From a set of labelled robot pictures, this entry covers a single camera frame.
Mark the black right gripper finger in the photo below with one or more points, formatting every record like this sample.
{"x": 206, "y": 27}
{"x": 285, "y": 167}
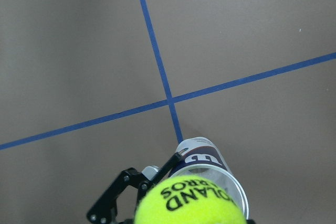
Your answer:
{"x": 105, "y": 209}

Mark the yellow tennis ball Roland Garros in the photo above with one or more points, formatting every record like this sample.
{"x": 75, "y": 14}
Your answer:
{"x": 188, "y": 199}

